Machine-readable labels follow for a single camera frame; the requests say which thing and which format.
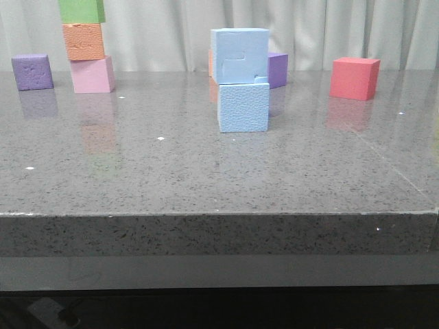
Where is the light blue foam block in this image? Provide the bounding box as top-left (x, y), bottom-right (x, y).
top-left (211, 28), bottom-right (270, 84)
top-left (217, 82), bottom-right (270, 133)

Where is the red foam block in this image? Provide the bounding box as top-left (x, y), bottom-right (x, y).
top-left (329, 57), bottom-right (381, 101)

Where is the pink foam block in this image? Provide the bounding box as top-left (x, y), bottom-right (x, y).
top-left (70, 56), bottom-right (115, 93)

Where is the dented purple foam block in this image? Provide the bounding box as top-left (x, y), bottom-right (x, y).
top-left (11, 53), bottom-right (54, 91)

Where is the smooth orange foam block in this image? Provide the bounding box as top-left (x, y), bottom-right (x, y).
top-left (208, 49), bottom-right (213, 77)

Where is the green foam block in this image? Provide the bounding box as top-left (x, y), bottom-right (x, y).
top-left (58, 0), bottom-right (106, 24)

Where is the textured orange foam block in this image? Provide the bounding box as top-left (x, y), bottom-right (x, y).
top-left (62, 23), bottom-right (105, 61)

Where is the smooth purple foam block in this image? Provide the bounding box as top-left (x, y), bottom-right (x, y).
top-left (268, 52), bottom-right (288, 89)

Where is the white curtain backdrop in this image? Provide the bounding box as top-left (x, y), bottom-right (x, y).
top-left (0, 0), bottom-right (439, 72)

